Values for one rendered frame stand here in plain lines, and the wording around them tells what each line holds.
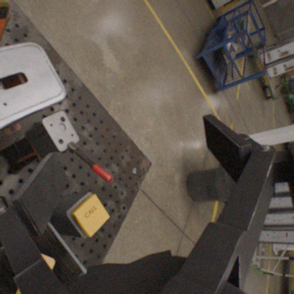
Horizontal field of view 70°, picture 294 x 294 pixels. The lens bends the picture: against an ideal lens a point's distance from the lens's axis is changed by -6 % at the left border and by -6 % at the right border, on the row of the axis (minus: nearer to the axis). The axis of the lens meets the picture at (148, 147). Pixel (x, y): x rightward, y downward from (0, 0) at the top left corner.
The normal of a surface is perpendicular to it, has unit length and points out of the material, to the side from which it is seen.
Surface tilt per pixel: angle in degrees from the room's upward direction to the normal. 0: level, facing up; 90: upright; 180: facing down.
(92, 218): 0
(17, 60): 0
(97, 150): 0
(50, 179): 40
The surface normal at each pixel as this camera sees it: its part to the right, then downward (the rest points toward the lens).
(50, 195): 0.97, -0.23
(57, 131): 0.73, -0.20
